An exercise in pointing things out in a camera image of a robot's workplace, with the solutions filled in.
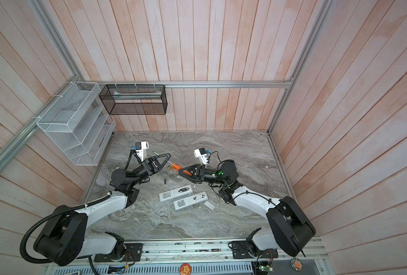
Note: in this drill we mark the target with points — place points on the black wire mesh basket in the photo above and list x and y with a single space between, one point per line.
134 99

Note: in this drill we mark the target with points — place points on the round badge right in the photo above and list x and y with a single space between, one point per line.
296 264

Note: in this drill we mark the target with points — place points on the white remote control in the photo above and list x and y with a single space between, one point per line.
191 200
176 193

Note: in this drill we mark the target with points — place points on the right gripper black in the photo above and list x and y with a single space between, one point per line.
200 175

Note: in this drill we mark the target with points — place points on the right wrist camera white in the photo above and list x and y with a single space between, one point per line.
202 155

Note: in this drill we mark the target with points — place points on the orange handled screwdriver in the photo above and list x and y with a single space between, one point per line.
176 166

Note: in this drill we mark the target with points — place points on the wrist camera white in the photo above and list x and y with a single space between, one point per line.
202 155
140 150

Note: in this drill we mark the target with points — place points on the white battery cover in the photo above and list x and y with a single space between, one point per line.
209 205

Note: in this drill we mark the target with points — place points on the aluminium front rail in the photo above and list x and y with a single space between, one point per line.
192 250

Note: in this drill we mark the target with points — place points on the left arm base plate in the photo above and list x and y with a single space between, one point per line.
128 252

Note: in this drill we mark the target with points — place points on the white wire mesh shelf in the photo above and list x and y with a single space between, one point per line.
77 127

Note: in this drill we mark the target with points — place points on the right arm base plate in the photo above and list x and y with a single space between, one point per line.
248 250

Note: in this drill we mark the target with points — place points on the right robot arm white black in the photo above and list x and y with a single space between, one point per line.
290 229

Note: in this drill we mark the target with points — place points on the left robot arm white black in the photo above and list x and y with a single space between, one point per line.
60 237

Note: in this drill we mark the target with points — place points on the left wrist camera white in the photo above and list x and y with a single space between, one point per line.
140 150

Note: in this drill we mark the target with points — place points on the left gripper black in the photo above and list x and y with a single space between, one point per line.
152 166

